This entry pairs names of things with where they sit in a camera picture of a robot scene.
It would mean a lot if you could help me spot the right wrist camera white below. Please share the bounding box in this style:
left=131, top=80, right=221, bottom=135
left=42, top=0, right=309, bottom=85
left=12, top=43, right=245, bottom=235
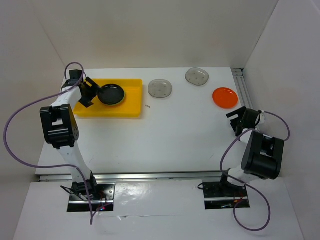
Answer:
left=257, top=110, right=266, bottom=126

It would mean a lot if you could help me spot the green plate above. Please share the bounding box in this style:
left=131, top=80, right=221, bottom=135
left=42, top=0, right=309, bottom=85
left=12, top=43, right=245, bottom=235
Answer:
left=105, top=96, right=126, bottom=107

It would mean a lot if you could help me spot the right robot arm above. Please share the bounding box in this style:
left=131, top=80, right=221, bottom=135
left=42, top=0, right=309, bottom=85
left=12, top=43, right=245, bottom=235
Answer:
left=218, top=106, right=291, bottom=196

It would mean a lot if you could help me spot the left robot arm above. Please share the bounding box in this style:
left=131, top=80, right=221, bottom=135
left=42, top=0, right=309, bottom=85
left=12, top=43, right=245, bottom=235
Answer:
left=39, top=70, right=100, bottom=200

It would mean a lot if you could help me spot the aluminium rail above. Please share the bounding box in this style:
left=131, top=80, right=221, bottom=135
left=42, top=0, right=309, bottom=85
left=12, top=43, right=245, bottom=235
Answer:
left=231, top=68, right=254, bottom=109
left=38, top=170, right=231, bottom=182

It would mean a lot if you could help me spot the yellow plastic bin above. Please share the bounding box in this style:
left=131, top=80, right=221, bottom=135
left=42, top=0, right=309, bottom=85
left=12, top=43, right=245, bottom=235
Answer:
left=73, top=78, right=143, bottom=118

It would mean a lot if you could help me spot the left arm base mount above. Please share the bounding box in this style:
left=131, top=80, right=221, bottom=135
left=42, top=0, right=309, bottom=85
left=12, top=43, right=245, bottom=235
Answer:
left=60, top=183, right=116, bottom=213

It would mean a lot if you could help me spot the black plate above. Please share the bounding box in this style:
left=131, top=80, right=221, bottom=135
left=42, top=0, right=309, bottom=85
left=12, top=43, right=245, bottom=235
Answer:
left=97, top=84, right=125, bottom=106

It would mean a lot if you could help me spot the grey translucent plate right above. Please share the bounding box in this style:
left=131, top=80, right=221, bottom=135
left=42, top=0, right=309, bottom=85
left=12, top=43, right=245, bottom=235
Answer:
left=185, top=67, right=210, bottom=87

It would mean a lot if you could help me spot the aluminium rail front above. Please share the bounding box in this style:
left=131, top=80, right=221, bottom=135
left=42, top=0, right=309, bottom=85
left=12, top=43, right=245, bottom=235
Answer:
left=38, top=170, right=231, bottom=182

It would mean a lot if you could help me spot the grey translucent plate left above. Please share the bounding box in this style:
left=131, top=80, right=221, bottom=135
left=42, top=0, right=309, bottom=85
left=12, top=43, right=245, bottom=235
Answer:
left=147, top=79, right=173, bottom=99

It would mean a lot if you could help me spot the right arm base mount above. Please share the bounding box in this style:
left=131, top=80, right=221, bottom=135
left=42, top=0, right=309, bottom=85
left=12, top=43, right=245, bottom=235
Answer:
left=197, top=182, right=250, bottom=210

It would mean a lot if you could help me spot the orange plate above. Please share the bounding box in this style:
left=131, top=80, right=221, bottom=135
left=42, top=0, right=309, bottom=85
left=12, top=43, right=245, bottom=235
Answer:
left=212, top=87, right=239, bottom=109

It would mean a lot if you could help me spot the aluminium rail right side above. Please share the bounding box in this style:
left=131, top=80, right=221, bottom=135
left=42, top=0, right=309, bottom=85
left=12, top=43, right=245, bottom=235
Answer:
left=231, top=68, right=254, bottom=109

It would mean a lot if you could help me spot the grey translucent plate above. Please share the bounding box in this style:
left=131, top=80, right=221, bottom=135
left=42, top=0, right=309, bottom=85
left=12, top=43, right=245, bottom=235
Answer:
left=185, top=67, right=210, bottom=87
left=147, top=79, right=173, bottom=99

